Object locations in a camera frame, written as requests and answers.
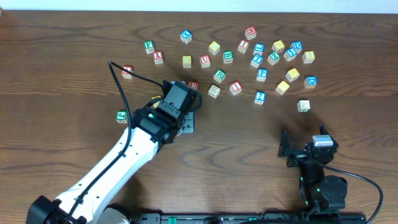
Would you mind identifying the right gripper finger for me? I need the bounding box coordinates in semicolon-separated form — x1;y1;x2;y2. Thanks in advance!
277;130;292;157
320;125;339;148

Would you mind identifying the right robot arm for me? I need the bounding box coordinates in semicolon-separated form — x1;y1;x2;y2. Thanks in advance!
277;126;348;221

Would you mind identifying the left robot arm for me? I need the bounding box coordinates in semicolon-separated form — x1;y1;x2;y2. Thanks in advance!
26;100;195;224

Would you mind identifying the white F block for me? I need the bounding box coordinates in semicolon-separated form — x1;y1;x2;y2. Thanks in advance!
297;100;310;113

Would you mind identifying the red U block lower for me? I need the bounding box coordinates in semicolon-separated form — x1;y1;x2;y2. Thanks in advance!
188;81;198;90

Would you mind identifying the red u block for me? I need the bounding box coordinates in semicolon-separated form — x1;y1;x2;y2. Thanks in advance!
200;55;211;68
188;81;198;90

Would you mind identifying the yellow block lower left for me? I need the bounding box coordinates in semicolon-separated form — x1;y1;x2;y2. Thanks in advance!
151;96;162;108

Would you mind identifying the yellow block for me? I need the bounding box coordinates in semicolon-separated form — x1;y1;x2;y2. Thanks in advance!
209;41;221;55
275;81;290;95
272;40;285;54
182;55;192;68
302;51;315;64
151;96;162;108

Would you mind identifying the white K block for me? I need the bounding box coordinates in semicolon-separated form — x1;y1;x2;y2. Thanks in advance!
208;85;221;98

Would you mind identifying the blue D block lower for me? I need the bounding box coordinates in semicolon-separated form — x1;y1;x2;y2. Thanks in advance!
304;76;318;88

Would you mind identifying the blue d block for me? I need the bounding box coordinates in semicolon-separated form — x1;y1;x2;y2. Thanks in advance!
304;76;318;88
290;41;303;54

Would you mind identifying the green R block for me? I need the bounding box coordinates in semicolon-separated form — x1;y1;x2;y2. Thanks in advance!
213;69;226;83

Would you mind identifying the red I block lower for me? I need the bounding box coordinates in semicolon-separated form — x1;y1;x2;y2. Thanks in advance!
229;81;243;95

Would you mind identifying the red i block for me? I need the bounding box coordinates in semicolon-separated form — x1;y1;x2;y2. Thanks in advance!
238;40;249;54
229;81;243;95

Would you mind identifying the yellow block centre left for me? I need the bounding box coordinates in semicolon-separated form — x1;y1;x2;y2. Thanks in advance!
182;55;192;68

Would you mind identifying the blue 2 block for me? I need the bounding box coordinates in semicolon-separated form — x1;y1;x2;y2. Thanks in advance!
254;91;266;105

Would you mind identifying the red U block upper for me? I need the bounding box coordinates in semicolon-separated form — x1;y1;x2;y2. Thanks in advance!
200;55;211;68

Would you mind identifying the yellow block lower right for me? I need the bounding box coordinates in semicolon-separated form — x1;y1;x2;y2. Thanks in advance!
275;81;290;95

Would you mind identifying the yellow block mid right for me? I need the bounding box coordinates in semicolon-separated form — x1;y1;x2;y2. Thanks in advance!
285;68;300;82

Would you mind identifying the green J block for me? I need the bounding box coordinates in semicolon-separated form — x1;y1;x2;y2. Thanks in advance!
116;111;128;123

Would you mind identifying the green B block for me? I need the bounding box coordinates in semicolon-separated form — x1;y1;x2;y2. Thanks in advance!
223;50;234;63

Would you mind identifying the yellow block upper centre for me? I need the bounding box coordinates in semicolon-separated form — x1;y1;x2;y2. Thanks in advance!
209;41;221;55

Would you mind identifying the yellow block far right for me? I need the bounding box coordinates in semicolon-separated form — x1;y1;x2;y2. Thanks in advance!
302;51;315;64

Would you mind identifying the red A block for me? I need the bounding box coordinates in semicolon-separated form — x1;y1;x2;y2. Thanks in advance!
121;66;134;79

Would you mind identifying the blue P block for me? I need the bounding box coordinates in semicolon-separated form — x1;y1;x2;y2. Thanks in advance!
256;68;268;82

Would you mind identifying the green F block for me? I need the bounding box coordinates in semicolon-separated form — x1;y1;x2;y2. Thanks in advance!
144;40;155;54

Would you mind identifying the blue X block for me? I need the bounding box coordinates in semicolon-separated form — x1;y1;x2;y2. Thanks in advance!
180;30;192;44

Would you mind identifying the blue S block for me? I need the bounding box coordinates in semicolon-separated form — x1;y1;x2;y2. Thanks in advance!
284;49;297;62

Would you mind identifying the green Z block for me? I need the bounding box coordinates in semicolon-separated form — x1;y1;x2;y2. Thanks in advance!
267;52;280;65

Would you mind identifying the blue D block upper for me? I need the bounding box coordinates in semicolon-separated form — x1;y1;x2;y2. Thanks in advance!
290;41;303;54

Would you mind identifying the blue T block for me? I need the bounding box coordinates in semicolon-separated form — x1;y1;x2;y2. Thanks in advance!
251;54;264;68

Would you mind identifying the red I block upper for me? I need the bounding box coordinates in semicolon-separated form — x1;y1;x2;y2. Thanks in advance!
238;40;249;54

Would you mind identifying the yellow block upper right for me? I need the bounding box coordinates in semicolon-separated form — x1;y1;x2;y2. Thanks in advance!
272;40;285;54

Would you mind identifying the blue L block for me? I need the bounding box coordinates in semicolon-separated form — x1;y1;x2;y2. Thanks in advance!
253;43;265;56

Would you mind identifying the red H block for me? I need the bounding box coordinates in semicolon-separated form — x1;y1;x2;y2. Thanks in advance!
245;26;257;40

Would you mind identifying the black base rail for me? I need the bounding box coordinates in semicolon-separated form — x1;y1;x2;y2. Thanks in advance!
131;210;367;224

